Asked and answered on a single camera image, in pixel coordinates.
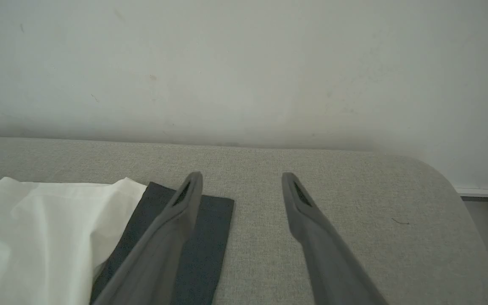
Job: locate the black and white raglan shirt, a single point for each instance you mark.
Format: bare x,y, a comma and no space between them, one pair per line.
36,237

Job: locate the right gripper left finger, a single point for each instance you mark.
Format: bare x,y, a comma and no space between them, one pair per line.
155,262

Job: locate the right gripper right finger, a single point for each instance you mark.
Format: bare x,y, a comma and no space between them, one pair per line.
328,262

